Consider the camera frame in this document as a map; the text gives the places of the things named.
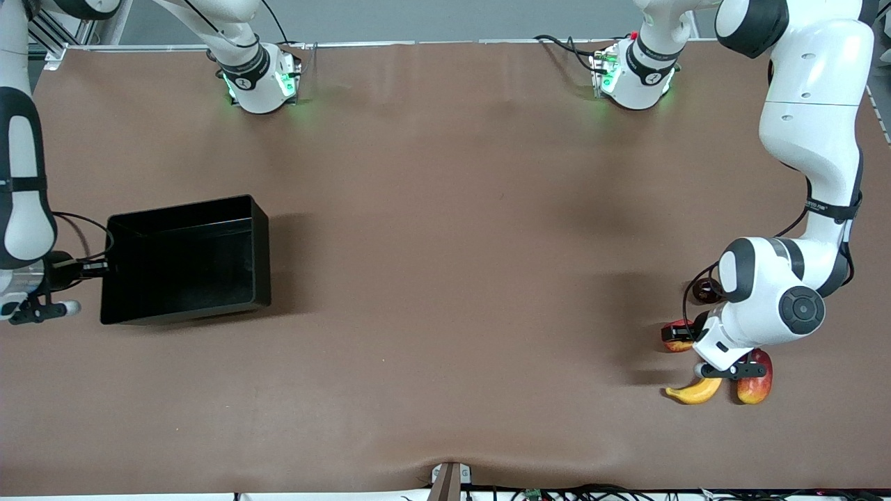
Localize red yellow apple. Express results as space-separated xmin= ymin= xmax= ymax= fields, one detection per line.
xmin=661 ymin=319 xmax=704 ymax=353

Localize yellow banana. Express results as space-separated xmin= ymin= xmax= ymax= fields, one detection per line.
xmin=665 ymin=376 xmax=725 ymax=405

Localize black plastic box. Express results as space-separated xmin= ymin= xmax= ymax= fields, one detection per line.
xmin=100 ymin=194 xmax=271 ymax=326

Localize red yellow mango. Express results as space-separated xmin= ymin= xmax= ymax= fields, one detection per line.
xmin=736 ymin=349 xmax=774 ymax=405

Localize brown table cover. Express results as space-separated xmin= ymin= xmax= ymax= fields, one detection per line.
xmin=0 ymin=38 xmax=891 ymax=496

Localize aluminium frame profile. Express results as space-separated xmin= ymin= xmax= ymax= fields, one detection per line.
xmin=26 ymin=0 xmax=129 ymax=70

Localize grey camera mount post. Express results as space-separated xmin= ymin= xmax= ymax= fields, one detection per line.
xmin=430 ymin=461 xmax=473 ymax=501

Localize black right base cable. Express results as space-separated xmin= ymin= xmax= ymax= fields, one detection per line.
xmin=261 ymin=0 xmax=308 ymax=48

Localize black base cable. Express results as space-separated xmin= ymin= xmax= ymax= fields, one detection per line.
xmin=261 ymin=0 xmax=308 ymax=48
xmin=534 ymin=34 xmax=608 ymax=72

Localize black left base cable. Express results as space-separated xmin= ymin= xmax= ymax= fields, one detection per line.
xmin=534 ymin=34 xmax=608 ymax=72

